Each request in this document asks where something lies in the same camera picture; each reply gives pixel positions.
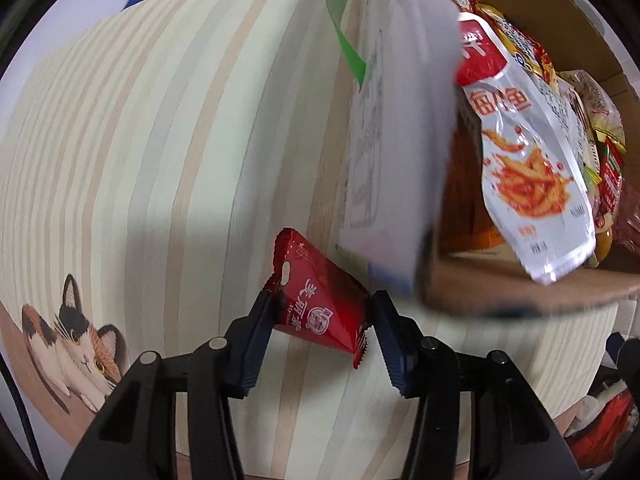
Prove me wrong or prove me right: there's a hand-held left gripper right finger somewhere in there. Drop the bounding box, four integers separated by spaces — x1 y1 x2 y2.
371 290 583 480

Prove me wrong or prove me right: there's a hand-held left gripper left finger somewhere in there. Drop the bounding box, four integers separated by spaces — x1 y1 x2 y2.
60 290 281 480

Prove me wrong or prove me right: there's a dark red snack packet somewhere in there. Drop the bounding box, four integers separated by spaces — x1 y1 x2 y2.
263 227 373 371

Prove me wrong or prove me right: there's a printed cardboard box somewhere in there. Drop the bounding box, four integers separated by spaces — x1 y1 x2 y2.
337 0 640 318

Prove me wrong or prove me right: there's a white fish snack packet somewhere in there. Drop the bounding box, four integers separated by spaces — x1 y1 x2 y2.
456 12 598 286

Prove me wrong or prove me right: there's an orange jelly cup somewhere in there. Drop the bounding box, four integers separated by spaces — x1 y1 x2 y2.
592 212 615 267

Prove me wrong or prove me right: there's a red green striped snack packet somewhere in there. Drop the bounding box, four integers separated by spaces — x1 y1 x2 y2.
597 140 626 226

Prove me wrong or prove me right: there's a pile of assorted snacks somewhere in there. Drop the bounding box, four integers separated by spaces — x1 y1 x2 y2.
440 0 640 261

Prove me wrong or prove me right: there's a striped cat print table mat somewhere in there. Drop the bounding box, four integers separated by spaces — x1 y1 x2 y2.
0 0 621 466

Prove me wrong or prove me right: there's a red cloth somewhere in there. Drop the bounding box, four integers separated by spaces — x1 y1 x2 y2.
570 390 636 466

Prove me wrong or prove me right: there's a green plastic strip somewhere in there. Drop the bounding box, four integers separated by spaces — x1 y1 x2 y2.
324 0 376 86

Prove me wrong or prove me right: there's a black cable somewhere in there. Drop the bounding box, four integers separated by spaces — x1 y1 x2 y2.
0 355 46 480

